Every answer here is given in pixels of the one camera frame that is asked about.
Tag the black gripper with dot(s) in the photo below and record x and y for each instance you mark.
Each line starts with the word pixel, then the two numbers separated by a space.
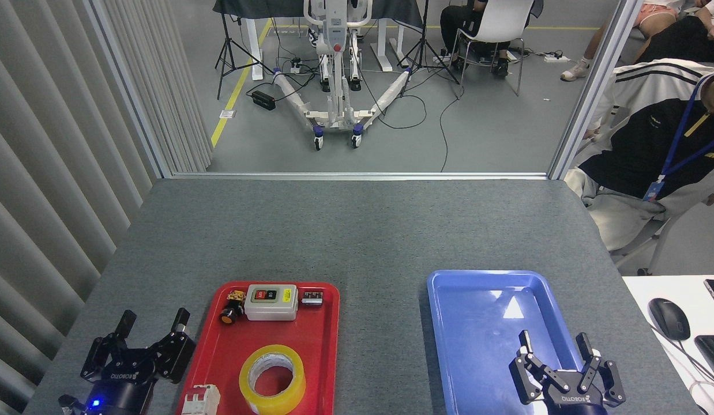
pixel 571 404
pixel 117 395

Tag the yellow tape roll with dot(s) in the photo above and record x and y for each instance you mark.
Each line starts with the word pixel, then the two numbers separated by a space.
pixel 293 397

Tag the person's hand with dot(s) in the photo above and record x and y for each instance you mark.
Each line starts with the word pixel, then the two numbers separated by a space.
pixel 591 134

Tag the white red circuit breaker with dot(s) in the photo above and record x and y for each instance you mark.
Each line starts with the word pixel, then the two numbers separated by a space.
pixel 200 402

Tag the yellow black push button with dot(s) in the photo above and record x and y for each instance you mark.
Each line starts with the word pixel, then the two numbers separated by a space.
pixel 230 314

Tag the blue plastic tray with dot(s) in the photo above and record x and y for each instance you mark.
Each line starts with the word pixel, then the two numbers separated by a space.
pixel 478 334

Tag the black computer mouse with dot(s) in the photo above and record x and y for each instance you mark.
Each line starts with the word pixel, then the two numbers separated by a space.
pixel 669 320

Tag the white side table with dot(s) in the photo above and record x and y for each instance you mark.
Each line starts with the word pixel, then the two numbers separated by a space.
pixel 645 291

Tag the black keyboard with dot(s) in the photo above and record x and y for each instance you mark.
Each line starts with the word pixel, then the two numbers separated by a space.
pixel 713 357

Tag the grey office chair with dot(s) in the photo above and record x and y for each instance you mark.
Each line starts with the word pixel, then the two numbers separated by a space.
pixel 651 236

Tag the red plastic tray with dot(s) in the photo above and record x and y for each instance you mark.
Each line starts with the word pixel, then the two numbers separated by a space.
pixel 319 357

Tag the person in striped jacket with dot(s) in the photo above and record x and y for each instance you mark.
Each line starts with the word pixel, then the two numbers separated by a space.
pixel 639 150

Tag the white floor plate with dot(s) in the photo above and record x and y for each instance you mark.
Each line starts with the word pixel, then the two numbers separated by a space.
pixel 227 114

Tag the black power adapter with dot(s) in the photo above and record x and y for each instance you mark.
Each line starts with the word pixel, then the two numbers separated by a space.
pixel 263 100

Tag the white stand on wheels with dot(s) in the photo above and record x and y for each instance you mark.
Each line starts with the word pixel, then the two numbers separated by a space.
pixel 335 112

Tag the black tripod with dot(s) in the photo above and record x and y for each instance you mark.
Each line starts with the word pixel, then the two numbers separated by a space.
pixel 423 46
pixel 225 52

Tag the white power strip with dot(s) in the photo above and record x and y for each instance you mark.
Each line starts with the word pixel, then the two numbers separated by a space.
pixel 556 58

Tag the person with white shoe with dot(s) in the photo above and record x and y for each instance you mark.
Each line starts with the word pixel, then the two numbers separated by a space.
pixel 599 43

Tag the person in black trousers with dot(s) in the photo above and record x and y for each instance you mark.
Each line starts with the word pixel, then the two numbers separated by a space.
pixel 680 40

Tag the white chair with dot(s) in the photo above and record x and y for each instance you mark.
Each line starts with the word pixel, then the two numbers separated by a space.
pixel 498 20

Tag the person on white chair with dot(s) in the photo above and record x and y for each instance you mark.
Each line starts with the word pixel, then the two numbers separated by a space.
pixel 452 23

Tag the desk with black cloth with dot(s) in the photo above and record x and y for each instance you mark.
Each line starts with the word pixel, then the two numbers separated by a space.
pixel 391 11

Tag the white switch box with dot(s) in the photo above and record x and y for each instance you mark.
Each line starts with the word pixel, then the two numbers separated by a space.
pixel 270 310

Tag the silver frame post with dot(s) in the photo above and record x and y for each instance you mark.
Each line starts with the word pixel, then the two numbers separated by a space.
pixel 132 92
pixel 593 86

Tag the silver frame rail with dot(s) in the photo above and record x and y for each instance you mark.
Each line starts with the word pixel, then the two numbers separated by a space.
pixel 363 175

